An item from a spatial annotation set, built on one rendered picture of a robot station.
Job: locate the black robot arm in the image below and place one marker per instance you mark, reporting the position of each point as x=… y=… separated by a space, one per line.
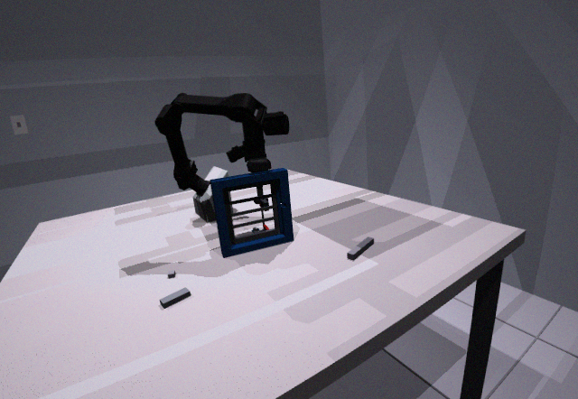
x=237 y=107

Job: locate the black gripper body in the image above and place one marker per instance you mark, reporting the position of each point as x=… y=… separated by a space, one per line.
x=256 y=161

